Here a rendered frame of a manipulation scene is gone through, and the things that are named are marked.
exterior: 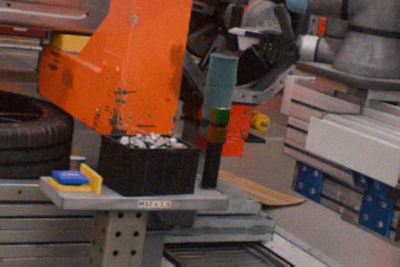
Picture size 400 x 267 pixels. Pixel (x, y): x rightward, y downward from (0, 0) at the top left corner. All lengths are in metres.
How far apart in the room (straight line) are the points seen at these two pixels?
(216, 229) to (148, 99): 0.85
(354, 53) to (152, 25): 0.56
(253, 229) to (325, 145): 1.32
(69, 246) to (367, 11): 1.00
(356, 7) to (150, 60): 0.58
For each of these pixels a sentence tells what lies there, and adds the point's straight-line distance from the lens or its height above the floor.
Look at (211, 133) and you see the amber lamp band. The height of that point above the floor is 0.59.
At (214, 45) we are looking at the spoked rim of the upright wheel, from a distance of 2.84.
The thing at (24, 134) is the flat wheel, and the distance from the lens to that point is 2.30.
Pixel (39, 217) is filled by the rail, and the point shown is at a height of 0.30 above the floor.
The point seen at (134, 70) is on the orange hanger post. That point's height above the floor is 0.71.
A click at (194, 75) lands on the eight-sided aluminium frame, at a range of 2.70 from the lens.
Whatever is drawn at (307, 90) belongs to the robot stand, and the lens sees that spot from 1.94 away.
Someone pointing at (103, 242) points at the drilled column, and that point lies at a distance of 2.05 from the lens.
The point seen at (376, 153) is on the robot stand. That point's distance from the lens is 1.59.
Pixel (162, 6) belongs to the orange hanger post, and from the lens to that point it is 2.15.
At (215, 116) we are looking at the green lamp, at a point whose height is 0.64.
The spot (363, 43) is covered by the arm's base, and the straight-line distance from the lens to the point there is 1.83.
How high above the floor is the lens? 0.98
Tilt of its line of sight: 10 degrees down
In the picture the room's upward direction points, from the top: 9 degrees clockwise
